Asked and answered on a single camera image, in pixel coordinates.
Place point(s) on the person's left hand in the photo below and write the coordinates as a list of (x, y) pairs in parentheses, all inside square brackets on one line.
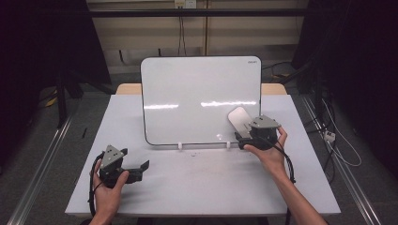
[(108, 200)]

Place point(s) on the person's right hand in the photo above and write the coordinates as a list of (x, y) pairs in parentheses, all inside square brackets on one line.
[(273, 159)]

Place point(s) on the white power adapter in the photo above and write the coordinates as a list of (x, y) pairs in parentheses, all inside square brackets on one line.
[(329, 136)]

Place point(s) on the white wall socket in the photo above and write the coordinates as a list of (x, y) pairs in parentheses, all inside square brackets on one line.
[(185, 3)]

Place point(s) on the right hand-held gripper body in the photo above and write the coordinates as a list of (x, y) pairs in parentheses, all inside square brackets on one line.
[(264, 134)]

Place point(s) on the aluminium floor rail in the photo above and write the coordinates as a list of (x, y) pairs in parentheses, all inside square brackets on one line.
[(40, 172), (344, 175)]

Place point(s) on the black curtain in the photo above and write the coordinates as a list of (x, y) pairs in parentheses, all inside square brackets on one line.
[(359, 62), (40, 47)]

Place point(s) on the black tripod stand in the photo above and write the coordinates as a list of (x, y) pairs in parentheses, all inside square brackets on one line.
[(62, 93)]

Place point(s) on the white dry-erase whiteboard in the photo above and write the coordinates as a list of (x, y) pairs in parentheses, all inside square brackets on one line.
[(194, 87)]

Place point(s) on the white whiteboard eraser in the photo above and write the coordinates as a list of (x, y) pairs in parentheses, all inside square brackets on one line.
[(239, 120)]

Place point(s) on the white whiteboard support clip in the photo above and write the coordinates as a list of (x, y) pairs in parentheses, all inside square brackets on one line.
[(180, 145), (228, 145)]

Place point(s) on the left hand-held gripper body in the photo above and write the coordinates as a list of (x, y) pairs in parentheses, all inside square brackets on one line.
[(110, 159)]

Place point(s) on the black horizontal bar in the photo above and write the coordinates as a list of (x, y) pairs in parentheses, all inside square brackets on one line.
[(194, 12)]

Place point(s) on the wooden table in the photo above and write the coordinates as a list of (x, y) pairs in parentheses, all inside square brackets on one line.
[(128, 89)]

